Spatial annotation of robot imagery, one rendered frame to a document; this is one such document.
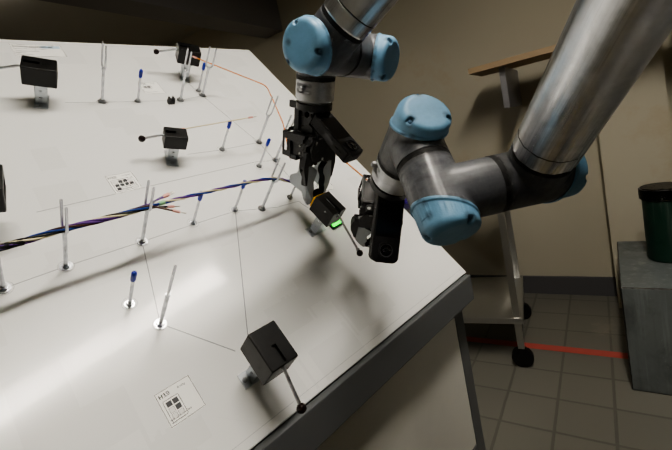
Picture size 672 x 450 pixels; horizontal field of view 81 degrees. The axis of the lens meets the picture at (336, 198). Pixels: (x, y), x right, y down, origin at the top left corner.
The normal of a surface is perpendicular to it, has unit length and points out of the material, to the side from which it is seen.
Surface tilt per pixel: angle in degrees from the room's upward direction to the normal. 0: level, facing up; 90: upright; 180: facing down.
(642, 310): 90
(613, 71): 133
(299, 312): 48
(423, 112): 53
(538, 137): 107
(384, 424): 90
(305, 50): 90
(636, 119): 90
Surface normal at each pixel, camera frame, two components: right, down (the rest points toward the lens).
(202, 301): 0.40, -0.69
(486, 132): -0.54, 0.22
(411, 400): 0.71, -0.06
